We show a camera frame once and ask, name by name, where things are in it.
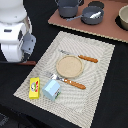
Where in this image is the beige woven placemat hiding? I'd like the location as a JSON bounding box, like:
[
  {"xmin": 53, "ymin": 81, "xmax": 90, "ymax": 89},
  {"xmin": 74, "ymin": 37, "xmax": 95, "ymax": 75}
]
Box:
[{"xmin": 14, "ymin": 31, "xmax": 114, "ymax": 128}]

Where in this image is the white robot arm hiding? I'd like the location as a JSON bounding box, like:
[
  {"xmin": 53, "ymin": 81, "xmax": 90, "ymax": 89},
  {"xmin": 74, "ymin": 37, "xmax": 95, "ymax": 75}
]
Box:
[{"xmin": 0, "ymin": 0, "xmax": 36, "ymax": 63}]

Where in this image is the grey toy frying pan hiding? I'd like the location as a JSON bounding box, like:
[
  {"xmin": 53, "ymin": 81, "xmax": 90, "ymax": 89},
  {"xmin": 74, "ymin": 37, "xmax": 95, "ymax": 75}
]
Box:
[{"xmin": 68, "ymin": 6, "xmax": 104, "ymax": 25}]

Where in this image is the fork with wooden handle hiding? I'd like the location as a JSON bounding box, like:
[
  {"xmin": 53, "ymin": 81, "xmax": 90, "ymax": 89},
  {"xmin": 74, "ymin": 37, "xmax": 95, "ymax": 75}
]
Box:
[{"xmin": 45, "ymin": 72, "xmax": 86, "ymax": 89}]

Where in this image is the knife with wooden handle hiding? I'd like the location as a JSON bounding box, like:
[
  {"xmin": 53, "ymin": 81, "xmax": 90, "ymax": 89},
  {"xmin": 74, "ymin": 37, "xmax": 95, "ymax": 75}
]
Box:
[{"xmin": 59, "ymin": 50, "xmax": 98, "ymax": 63}]

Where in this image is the brown toy sausage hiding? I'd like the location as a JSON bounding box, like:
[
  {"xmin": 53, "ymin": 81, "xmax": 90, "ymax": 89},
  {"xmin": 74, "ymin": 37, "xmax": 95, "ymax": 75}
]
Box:
[{"xmin": 21, "ymin": 61, "xmax": 36, "ymax": 66}]

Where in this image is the yellow toy box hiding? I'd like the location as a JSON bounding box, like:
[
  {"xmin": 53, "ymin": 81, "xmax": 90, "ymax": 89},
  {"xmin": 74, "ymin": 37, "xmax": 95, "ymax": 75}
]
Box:
[{"xmin": 29, "ymin": 77, "xmax": 40, "ymax": 99}]

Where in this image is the brown toy stove board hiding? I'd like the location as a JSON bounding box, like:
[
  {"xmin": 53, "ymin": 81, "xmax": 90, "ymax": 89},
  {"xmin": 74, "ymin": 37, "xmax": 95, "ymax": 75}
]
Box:
[{"xmin": 48, "ymin": 0, "xmax": 128, "ymax": 43}]

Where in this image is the grey toy pot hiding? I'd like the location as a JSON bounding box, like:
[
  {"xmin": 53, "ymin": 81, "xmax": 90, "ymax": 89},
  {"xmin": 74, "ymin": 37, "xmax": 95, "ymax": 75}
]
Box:
[{"xmin": 55, "ymin": 0, "xmax": 82, "ymax": 18}]

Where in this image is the black cable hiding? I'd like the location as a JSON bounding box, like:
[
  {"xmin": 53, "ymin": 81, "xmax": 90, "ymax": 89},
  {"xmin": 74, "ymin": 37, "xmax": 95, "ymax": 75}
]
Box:
[{"xmin": 0, "ymin": 59, "xmax": 11, "ymax": 65}]

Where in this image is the round wooden plate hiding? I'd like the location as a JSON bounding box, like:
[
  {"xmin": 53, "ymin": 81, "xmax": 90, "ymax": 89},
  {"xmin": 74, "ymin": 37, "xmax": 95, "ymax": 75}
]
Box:
[{"xmin": 56, "ymin": 55, "xmax": 84, "ymax": 78}]

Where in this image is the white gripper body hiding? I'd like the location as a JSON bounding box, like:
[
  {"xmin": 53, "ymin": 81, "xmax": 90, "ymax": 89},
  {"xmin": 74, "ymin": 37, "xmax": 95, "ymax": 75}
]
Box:
[{"xmin": 0, "ymin": 19, "xmax": 38, "ymax": 64}]

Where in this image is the light blue milk carton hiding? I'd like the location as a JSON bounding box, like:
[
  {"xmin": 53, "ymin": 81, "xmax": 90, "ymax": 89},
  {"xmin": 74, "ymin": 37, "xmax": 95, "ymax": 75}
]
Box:
[{"xmin": 42, "ymin": 79, "xmax": 61, "ymax": 101}]

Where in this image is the beige bowl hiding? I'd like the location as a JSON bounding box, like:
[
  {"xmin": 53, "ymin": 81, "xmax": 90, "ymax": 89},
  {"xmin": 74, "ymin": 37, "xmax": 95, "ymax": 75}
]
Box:
[{"xmin": 119, "ymin": 5, "xmax": 128, "ymax": 30}]

